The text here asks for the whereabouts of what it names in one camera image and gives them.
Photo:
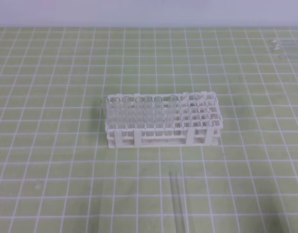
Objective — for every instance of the clear glass test tube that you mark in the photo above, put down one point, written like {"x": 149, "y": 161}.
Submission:
{"x": 178, "y": 202}

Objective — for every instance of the white test tube rack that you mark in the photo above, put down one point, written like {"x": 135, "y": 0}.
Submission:
{"x": 198, "y": 122}

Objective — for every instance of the green grid tablecloth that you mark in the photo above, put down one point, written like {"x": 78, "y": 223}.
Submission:
{"x": 57, "y": 174}

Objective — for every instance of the clear tube lying far middle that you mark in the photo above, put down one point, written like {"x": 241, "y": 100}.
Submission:
{"x": 285, "y": 48}

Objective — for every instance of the clear tube lying far top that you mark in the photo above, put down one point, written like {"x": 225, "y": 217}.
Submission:
{"x": 285, "y": 42}

